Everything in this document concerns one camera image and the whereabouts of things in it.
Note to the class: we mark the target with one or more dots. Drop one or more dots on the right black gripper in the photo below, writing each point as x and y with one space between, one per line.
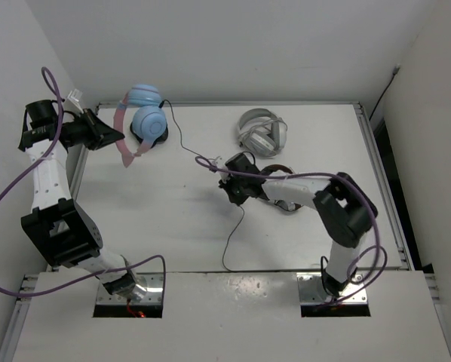
225 184

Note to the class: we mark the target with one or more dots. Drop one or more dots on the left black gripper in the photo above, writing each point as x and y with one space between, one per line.
99 134

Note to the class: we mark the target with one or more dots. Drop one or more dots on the pink blue cat-ear headphones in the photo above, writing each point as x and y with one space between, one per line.
149 121

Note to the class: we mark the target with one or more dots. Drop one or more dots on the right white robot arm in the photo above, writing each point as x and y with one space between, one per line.
345 211

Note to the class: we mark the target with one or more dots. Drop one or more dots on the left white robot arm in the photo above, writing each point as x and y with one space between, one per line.
58 227

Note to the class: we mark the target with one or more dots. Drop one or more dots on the brown silver headphones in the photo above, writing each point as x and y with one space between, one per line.
276 192

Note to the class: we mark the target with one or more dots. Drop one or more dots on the black Panasonic headphones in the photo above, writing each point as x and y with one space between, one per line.
163 138

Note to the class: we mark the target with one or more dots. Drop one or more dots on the white grey headphones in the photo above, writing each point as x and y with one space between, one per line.
262 132

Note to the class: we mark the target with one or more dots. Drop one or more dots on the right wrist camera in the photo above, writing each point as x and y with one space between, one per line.
216 164

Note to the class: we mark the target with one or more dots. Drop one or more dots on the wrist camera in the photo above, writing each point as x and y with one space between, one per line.
73 99
216 164

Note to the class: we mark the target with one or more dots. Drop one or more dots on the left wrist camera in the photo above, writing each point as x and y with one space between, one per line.
73 99

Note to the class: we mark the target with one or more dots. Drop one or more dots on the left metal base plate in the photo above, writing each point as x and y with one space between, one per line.
147 292

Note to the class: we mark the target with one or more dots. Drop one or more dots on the metal base plate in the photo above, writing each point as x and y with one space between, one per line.
312 293
147 292

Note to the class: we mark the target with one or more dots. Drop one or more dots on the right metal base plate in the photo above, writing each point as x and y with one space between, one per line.
312 293

